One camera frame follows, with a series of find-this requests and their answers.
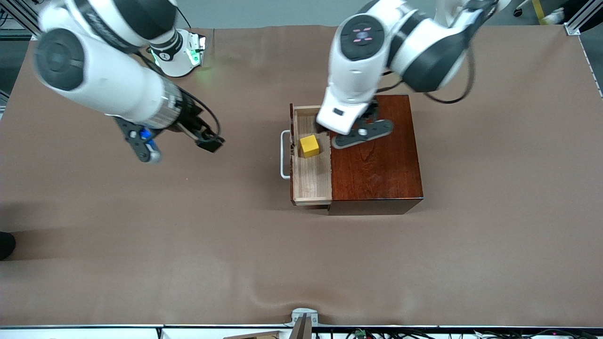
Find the yellow wooden block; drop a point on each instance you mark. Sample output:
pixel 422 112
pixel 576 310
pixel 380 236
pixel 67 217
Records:
pixel 309 146

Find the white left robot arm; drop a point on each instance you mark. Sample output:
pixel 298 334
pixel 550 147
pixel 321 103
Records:
pixel 358 70

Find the grey metal bracket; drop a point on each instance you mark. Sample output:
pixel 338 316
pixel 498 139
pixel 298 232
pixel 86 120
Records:
pixel 305 325

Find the dark brown wooden cabinet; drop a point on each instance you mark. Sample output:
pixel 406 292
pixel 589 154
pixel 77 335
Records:
pixel 377 174

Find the aluminium profile with bracket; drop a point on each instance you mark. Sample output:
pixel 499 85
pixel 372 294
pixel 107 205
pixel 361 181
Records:
pixel 572 29

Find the black chair caster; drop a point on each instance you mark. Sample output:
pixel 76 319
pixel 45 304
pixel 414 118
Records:
pixel 520 12

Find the yellow floor tape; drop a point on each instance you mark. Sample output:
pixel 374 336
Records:
pixel 537 7

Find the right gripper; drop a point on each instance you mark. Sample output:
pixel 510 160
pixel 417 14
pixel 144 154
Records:
pixel 192 122

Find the aluminium frame profiles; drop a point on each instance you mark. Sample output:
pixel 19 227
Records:
pixel 21 18

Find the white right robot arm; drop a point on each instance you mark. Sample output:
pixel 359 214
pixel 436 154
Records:
pixel 108 84

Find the black round object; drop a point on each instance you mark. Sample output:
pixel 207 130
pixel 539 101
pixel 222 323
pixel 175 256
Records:
pixel 4 246

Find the tan cardboard piece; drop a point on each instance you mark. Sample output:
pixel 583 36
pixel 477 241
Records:
pixel 261 336

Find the brown table cover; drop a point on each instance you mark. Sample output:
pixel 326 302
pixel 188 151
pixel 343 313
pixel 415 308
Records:
pixel 235 235

